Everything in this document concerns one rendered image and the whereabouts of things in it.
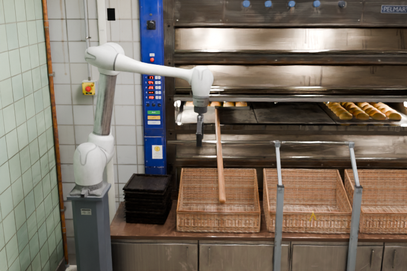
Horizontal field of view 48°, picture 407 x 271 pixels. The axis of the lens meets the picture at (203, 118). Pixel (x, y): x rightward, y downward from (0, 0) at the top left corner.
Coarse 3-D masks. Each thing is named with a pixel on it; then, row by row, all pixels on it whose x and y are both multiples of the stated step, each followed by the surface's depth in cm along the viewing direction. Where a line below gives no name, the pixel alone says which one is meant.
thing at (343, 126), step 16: (176, 128) 338; (192, 128) 338; (208, 128) 338; (224, 128) 338; (240, 128) 337; (256, 128) 337; (272, 128) 337; (288, 128) 336; (304, 128) 336; (320, 128) 336; (336, 128) 336; (352, 128) 335; (368, 128) 335; (384, 128) 335; (400, 128) 335
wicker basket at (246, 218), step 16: (192, 176) 343; (208, 176) 342; (224, 176) 342; (256, 176) 335; (192, 192) 343; (208, 192) 342; (240, 192) 342; (256, 192) 319; (192, 208) 338; (208, 208) 337; (224, 208) 338; (240, 208) 337; (256, 208) 319; (176, 224) 304; (192, 224) 313; (208, 224) 303; (224, 224) 303; (240, 224) 313; (256, 224) 302
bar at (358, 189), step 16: (176, 144) 303; (192, 144) 302; (208, 144) 302; (224, 144) 302; (240, 144) 301; (256, 144) 301; (272, 144) 301; (288, 144) 300; (304, 144) 300; (320, 144) 300; (336, 144) 300; (352, 144) 299; (352, 160) 295; (352, 208) 290; (352, 224) 290; (352, 240) 292; (352, 256) 295
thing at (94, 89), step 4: (84, 80) 327; (92, 80) 327; (96, 80) 328; (84, 84) 324; (88, 84) 324; (96, 84) 327; (84, 88) 325; (92, 88) 325; (96, 88) 327; (84, 92) 326; (88, 92) 326; (92, 92) 326; (96, 92) 327
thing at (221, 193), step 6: (216, 108) 373; (216, 114) 354; (216, 120) 338; (216, 126) 323; (216, 132) 310; (216, 138) 299; (216, 144) 288; (222, 162) 256; (222, 168) 246; (222, 174) 237; (222, 180) 229; (222, 186) 222; (222, 192) 215; (222, 198) 209
